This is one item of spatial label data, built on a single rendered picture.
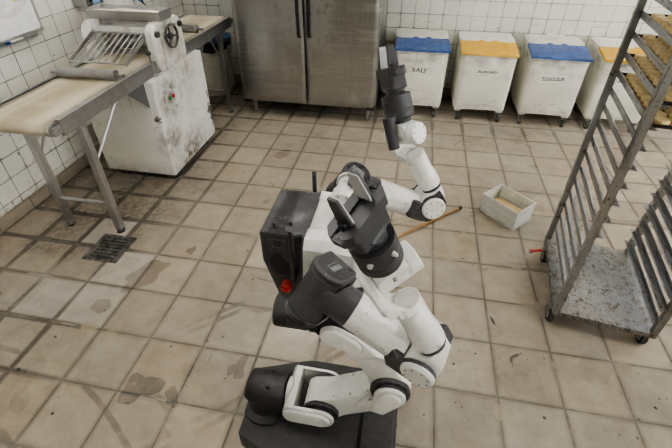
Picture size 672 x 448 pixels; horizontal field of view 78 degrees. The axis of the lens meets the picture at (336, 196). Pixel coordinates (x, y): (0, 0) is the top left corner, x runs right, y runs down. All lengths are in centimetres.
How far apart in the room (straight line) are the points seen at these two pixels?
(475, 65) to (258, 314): 314
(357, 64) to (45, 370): 332
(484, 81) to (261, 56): 223
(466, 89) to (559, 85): 86
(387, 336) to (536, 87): 392
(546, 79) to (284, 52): 255
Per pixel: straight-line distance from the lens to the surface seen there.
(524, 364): 248
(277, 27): 428
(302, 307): 98
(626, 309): 277
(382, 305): 82
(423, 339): 91
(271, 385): 184
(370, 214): 65
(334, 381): 181
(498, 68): 450
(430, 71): 446
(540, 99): 471
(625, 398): 259
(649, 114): 196
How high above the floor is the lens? 194
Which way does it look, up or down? 36 degrees down
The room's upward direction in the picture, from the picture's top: straight up
